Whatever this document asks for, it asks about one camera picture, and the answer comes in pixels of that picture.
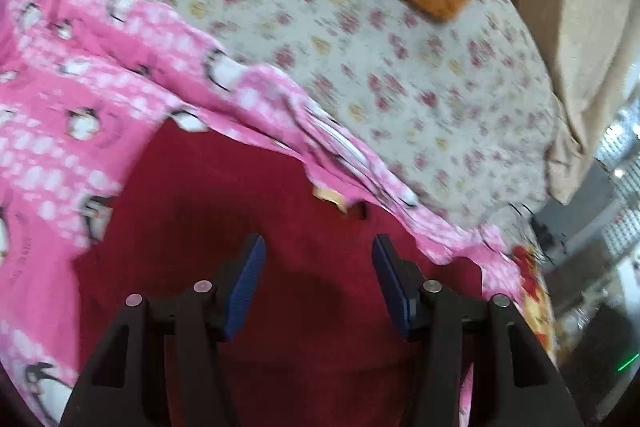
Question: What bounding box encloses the pink penguin print blanket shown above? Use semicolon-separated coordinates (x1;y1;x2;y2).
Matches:
0;0;521;427

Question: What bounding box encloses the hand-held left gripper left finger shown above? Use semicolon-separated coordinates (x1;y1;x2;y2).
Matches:
59;234;267;427

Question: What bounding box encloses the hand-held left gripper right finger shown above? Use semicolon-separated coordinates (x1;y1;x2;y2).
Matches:
372;234;583;427

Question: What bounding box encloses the floral bed sheet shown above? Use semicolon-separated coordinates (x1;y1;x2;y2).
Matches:
50;0;561;238

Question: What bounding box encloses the beige curtain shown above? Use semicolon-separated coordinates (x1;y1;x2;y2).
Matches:
517;0;640;205

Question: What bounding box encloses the yellow and red printed cloth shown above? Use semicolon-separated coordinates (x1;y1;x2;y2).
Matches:
512;244;558;368

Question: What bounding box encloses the red garment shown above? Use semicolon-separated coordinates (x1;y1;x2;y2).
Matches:
75;119;483;427

